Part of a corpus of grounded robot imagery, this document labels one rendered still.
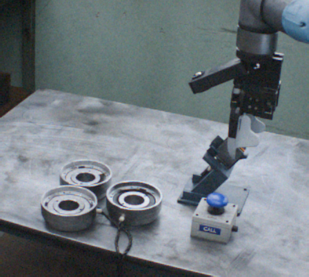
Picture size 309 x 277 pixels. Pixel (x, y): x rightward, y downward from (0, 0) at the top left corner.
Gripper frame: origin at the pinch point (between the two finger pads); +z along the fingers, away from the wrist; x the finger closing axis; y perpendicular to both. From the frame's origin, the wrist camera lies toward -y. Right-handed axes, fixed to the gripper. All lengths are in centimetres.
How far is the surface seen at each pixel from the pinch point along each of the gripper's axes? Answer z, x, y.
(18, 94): 67, 141, -127
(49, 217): 9.0, -23.9, -27.3
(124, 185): 8.5, -8.4, -18.6
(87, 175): 9.5, -6.3, -27.4
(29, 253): 37, -3, -44
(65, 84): 61, 150, -106
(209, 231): 9.6, -15.5, 0.3
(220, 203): 4.6, -13.5, 1.2
